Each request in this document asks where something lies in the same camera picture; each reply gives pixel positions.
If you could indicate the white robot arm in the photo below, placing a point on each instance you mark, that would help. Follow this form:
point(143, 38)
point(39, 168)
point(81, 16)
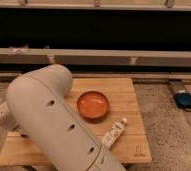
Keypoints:
point(35, 101)

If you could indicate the white tube bottle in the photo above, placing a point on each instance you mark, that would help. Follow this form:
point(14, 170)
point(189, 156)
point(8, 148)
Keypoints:
point(114, 133)

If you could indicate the orange bowl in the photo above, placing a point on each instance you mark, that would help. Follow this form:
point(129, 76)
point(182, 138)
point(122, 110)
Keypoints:
point(92, 105)

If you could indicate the blue device on floor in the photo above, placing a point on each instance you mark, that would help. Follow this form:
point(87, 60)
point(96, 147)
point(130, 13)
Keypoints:
point(183, 100)

